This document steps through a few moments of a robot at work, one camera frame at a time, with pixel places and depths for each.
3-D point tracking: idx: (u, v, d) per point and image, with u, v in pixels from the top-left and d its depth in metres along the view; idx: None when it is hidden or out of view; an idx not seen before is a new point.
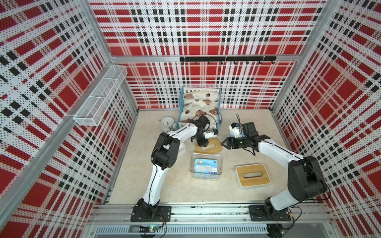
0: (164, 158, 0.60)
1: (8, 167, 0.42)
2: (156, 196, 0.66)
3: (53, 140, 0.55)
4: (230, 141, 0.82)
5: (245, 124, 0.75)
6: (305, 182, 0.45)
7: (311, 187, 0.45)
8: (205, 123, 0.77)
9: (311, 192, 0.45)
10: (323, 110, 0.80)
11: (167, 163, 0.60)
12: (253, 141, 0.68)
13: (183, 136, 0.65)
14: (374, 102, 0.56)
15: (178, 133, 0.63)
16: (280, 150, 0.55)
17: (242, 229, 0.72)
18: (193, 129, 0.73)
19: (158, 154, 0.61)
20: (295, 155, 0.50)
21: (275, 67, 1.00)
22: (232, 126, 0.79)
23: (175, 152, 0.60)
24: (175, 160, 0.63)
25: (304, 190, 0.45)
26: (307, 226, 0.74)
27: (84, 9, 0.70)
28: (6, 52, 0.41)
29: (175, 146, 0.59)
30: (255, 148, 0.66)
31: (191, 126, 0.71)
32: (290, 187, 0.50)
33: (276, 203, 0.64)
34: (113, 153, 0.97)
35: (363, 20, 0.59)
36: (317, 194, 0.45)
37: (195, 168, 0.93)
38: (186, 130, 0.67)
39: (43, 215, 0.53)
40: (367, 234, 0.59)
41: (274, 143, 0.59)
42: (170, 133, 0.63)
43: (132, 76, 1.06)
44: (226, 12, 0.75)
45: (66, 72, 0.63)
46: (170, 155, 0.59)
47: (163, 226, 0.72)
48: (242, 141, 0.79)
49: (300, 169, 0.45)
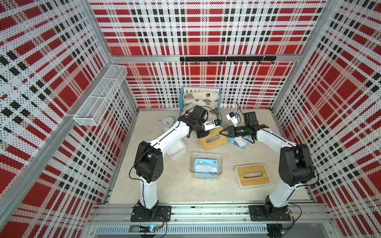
0: (148, 172, 0.52)
1: (8, 167, 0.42)
2: (150, 200, 0.63)
3: (53, 140, 0.55)
4: (230, 130, 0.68)
5: (246, 113, 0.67)
6: (294, 166, 0.49)
7: (298, 171, 0.49)
8: (200, 116, 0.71)
9: (298, 175, 0.49)
10: (323, 110, 0.80)
11: (150, 177, 0.52)
12: (251, 129, 0.72)
13: (170, 142, 0.55)
14: (374, 102, 0.56)
15: (161, 141, 0.53)
16: (275, 138, 0.59)
17: (242, 229, 0.72)
18: (183, 132, 0.61)
19: (142, 166, 0.53)
20: (288, 142, 0.53)
21: (275, 67, 1.00)
22: (230, 115, 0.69)
23: (160, 165, 0.51)
24: (159, 172, 0.54)
25: (291, 173, 0.49)
26: (306, 226, 0.74)
27: (84, 9, 0.70)
28: (6, 52, 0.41)
29: (156, 158, 0.49)
30: (253, 137, 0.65)
31: (180, 128, 0.59)
32: (281, 171, 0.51)
33: (275, 198, 0.65)
34: (113, 153, 0.97)
35: (363, 20, 0.59)
36: (304, 178, 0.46)
37: (195, 168, 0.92)
38: (174, 136, 0.56)
39: (43, 215, 0.53)
40: (367, 234, 0.59)
41: (271, 130, 0.63)
42: (153, 143, 0.52)
43: (132, 76, 1.06)
44: (226, 12, 0.75)
45: (66, 72, 0.63)
46: (153, 170, 0.51)
47: (163, 226, 0.72)
48: (242, 129, 0.80)
49: (290, 155, 0.49)
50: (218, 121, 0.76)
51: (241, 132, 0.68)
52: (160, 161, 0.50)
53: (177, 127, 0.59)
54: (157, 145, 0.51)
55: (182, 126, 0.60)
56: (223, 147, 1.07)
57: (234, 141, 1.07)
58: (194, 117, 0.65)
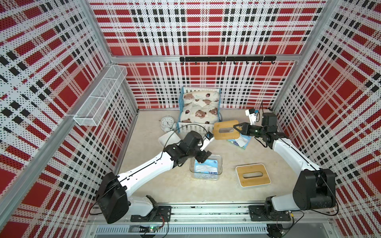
0: (106, 213, 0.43)
1: (8, 167, 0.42)
2: (142, 211, 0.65)
3: (53, 140, 0.54)
4: (244, 126, 0.78)
5: (267, 116, 0.68)
6: (313, 193, 0.43)
7: (317, 197, 0.43)
8: (191, 145, 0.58)
9: (316, 203, 0.43)
10: (323, 110, 0.80)
11: (108, 219, 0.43)
12: (268, 136, 0.64)
13: (143, 178, 0.47)
14: (374, 102, 0.56)
15: (132, 177, 0.45)
16: (295, 155, 0.51)
17: (242, 229, 0.72)
18: (165, 165, 0.53)
19: (101, 205, 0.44)
20: (310, 164, 0.46)
21: (275, 67, 1.00)
22: (250, 112, 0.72)
23: (123, 206, 0.43)
24: (124, 211, 0.46)
25: (308, 201, 0.43)
26: (307, 226, 0.74)
27: (84, 9, 0.70)
28: (6, 52, 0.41)
29: (118, 199, 0.40)
30: (269, 145, 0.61)
31: (161, 162, 0.51)
32: (296, 193, 0.48)
33: (277, 203, 0.64)
34: (113, 153, 0.97)
35: (363, 20, 0.59)
36: (323, 207, 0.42)
37: (195, 168, 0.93)
38: (151, 170, 0.48)
39: (44, 215, 0.53)
40: (367, 234, 0.59)
41: (291, 145, 0.55)
42: (121, 176, 0.44)
43: (132, 76, 1.06)
44: (226, 12, 0.75)
45: (66, 72, 0.63)
46: (111, 213, 0.42)
47: (164, 226, 0.72)
48: (257, 130, 0.73)
49: (312, 180, 0.42)
50: (210, 133, 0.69)
51: (254, 132, 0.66)
52: (123, 203, 0.42)
53: (158, 160, 0.51)
54: (123, 181, 0.43)
55: (164, 158, 0.52)
56: (223, 147, 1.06)
57: (234, 141, 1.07)
58: (183, 148, 0.58)
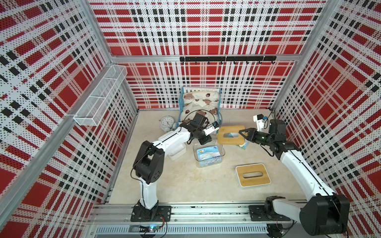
0: (147, 172, 0.52)
1: (8, 167, 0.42)
2: (151, 201, 0.63)
3: (53, 140, 0.55)
4: (251, 132, 0.73)
5: (275, 124, 0.63)
6: (324, 219, 0.40)
7: (327, 224, 0.40)
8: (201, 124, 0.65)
9: (325, 229, 0.41)
10: (323, 110, 0.80)
11: (149, 178, 0.52)
12: (276, 145, 0.59)
13: (171, 145, 0.56)
14: (374, 102, 0.56)
15: (164, 142, 0.54)
16: (306, 174, 0.47)
17: (242, 229, 0.72)
18: (184, 137, 0.63)
19: (142, 166, 0.52)
20: (323, 188, 0.43)
21: (275, 67, 1.00)
22: (258, 118, 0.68)
23: (160, 166, 0.52)
24: (160, 174, 0.54)
25: (318, 226, 0.40)
26: None
27: (84, 9, 0.70)
28: (6, 52, 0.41)
29: (158, 157, 0.50)
30: (277, 154, 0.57)
31: (182, 132, 0.61)
32: (303, 215, 0.46)
33: (278, 206, 0.63)
34: (113, 153, 0.97)
35: (363, 20, 0.59)
36: (331, 233, 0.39)
37: (199, 157, 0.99)
38: (175, 139, 0.58)
39: (43, 215, 0.53)
40: (367, 234, 0.59)
41: (302, 159, 0.51)
42: (155, 143, 0.53)
43: (132, 76, 1.06)
44: (226, 12, 0.75)
45: (66, 72, 0.63)
46: (153, 170, 0.50)
47: (163, 226, 0.72)
48: (264, 137, 0.68)
49: (324, 207, 0.39)
50: (216, 122, 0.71)
51: (261, 139, 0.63)
52: (160, 163, 0.51)
53: (179, 131, 0.61)
54: (158, 145, 0.53)
55: (183, 130, 0.63)
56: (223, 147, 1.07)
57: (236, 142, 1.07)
58: (194, 125, 0.67)
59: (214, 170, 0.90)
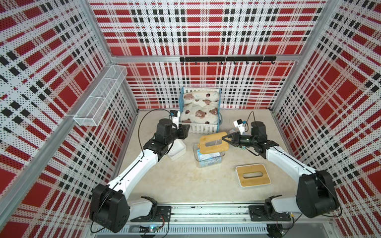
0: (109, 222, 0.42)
1: (8, 167, 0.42)
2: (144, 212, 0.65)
3: (53, 140, 0.54)
4: (235, 136, 0.75)
5: (257, 126, 0.68)
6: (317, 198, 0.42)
7: (322, 203, 0.43)
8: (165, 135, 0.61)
9: (322, 209, 0.42)
10: (323, 110, 0.80)
11: (113, 227, 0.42)
12: (260, 146, 0.65)
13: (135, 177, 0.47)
14: (374, 102, 0.56)
15: (123, 180, 0.45)
16: (288, 160, 0.52)
17: (242, 229, 0.72)
18: (151, 160, 0.53)
19: (101, 216, 0.43)
20: (306, 168, 0.47)
21: (275, 67, 1.00)
22: (238, 123, 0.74)
23: (123, 209, 0.42)
24: (125, 217, 0.44)
25: (315, 206, 0.42)
26: (307, 225, 0.74)
27: (84, 9, 0.70)
28: (6, 52, 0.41)
29: (117, 204, 0.40)
30: (262, 154, 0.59)
31: (146, 158, 0.52)
32: (299, 202, 0.48)
33: (277, 205, 0.64)
34: (113, 153, 0.97)
35: (363, 20, 0.59)
36: (328, 212, 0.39)
37: (199, 157, 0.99)
38: (139, 168, 0.49)
39: (43, 215, 0.53)
40: (367, 234, 0.59)
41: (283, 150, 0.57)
42: (113, 183, 0.43)
43: (132, 76, 1.06)
44: (226, 12, 0.75)
45: (66, 72, 0.63)
46: (115, 218, 0.41)
47: (164, 227, 0.72)
48: (248, 138, 0.73)
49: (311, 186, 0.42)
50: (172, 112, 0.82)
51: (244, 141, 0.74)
52: (123, 206, 0.41)
53: (142, 157, 0.52)
54: (116, 186, 0.43)
55: (148, 154, 0.54)
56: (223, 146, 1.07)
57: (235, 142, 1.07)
58: (160, 142, 0.59)
59: (214, 170, 0.90)
